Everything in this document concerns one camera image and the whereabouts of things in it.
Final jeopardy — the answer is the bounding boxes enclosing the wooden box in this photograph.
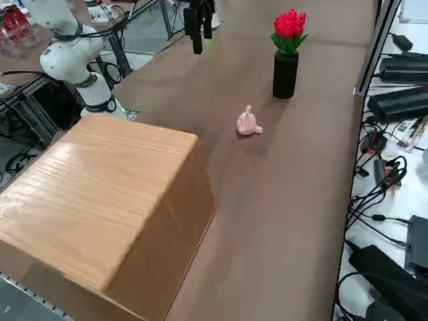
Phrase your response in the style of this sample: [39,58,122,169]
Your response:
[0,113,217,321]

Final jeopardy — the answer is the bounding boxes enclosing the black and orange plug adapter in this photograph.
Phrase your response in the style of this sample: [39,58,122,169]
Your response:
[373,156,402,190]

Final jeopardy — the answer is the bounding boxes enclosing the red tulip bouquet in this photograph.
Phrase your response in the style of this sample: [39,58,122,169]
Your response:
[270,9,309,55]

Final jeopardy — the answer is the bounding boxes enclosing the small black power adapter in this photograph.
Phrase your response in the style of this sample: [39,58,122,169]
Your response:
[391,33,415,51]

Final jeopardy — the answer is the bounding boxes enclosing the pink doll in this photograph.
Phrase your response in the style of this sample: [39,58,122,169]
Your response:
[236,104,265,136]

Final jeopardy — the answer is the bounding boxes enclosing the stacked black power adapters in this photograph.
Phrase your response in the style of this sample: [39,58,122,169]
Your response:
[379,51,428,84]

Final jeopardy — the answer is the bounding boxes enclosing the black cylindrical vase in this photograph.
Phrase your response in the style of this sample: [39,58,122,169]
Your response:
[272,51,300,100]

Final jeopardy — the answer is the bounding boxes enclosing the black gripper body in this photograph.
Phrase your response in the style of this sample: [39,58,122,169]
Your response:
[187,0,215,14]

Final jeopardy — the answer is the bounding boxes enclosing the black flat device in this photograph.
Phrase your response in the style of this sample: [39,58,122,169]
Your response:
[404,215,428,272]

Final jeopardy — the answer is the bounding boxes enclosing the aluminium frame post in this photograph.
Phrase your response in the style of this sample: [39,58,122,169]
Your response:
[353,0,402,97]

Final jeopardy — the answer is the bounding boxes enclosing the red packet box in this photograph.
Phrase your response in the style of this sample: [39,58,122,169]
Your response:
[0,8,34,46]

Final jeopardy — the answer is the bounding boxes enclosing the red and black device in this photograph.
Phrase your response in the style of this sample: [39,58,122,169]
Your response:
[362,132,389,156]

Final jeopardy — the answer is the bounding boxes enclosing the long black power adapter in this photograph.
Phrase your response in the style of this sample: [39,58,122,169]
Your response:
[367,85,428,124]

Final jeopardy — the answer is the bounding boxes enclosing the black crate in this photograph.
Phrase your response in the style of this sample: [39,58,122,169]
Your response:
[0,75,84,148]

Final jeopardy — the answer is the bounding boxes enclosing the aluminium table rail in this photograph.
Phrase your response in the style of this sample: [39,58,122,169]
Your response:
[0,271,80,321]

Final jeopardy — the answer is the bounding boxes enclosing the white control box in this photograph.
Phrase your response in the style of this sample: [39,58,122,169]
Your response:
[85,0,116,24]

